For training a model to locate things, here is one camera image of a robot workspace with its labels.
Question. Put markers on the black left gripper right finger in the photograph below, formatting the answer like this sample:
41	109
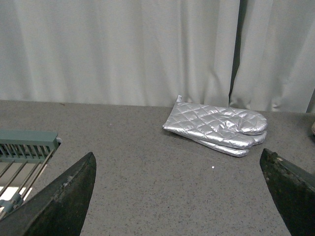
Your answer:
293	192

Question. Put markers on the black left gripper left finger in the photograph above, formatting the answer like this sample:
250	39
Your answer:
60	208

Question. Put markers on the cream toaster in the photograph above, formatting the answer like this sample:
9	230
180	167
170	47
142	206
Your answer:
313	128

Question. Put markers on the lower silver oven mitt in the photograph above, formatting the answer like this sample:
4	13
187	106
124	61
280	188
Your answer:
236	152

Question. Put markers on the silver oven mitt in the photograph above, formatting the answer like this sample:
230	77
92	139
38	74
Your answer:
226	126
236	152

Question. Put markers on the upper silver oven mitt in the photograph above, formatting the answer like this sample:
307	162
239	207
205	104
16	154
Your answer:
226	126

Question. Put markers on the right white curtain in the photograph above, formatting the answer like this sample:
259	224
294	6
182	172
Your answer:
277	57

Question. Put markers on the white curtain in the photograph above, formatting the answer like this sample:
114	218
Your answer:
124	52
277	57

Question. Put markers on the left white curtain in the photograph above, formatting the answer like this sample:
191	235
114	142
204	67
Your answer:
124	52

